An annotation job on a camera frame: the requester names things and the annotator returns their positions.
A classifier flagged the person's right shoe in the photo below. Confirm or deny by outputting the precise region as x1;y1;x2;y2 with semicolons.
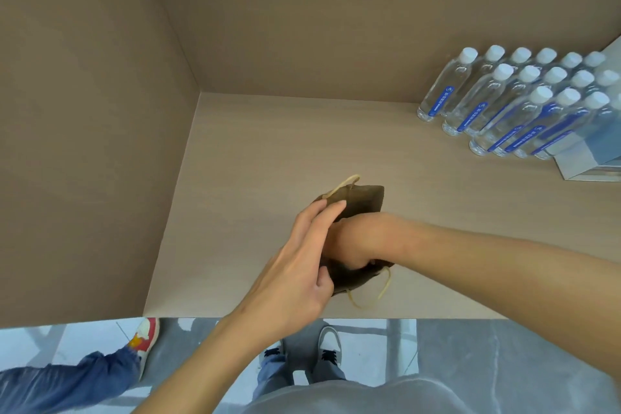
317;326;343;367

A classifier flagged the grey shirt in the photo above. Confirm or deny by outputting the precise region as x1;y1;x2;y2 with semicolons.
237;372;475;414

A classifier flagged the white and blue box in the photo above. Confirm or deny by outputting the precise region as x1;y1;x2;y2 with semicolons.
546;35;621;182

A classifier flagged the person's leg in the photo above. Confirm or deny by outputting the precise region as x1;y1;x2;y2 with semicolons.
0;348;141;414
252;354;295;401
310;360;348;384

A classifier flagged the person's shoe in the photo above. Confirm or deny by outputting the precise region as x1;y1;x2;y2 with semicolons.
317;326;343;367
258;340;287;371
127;317;161;380

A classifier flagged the brown paper bag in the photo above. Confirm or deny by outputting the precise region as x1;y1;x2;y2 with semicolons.
310;174;395;310

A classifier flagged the person's right forearm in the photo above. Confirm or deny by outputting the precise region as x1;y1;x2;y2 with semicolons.
395;219;621;383

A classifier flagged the person's right leg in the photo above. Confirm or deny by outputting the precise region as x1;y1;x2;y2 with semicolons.
310;360;348;384

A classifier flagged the group of clear water bottles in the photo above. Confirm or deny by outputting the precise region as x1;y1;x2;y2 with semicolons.
416;45;621;160

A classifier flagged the person's left shoe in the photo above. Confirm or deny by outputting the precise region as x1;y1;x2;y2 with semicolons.
258;340;287;371

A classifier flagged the person's left forearm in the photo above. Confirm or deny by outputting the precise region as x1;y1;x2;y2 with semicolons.
132;306;275;414

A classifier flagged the person's left leg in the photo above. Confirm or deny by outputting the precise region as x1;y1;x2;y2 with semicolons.
252;354;295;401

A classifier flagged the person's left hand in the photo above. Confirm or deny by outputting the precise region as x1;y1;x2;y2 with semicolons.
237;199;348;332

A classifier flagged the person's right hand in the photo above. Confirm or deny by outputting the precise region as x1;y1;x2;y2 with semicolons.
324;212;407;271

